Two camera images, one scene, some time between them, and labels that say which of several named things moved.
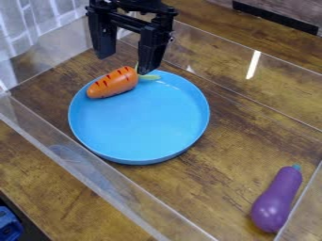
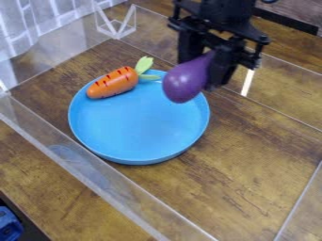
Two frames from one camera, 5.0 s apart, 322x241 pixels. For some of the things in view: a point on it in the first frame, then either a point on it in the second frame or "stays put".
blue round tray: x=149 y=125 stays put
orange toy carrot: x=118 y=82 stays put
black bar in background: x=275 y=17 stays put
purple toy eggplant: x=272 y=204 -> x=185 y=81
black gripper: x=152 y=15 -> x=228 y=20
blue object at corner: x=11 y=229 stays put
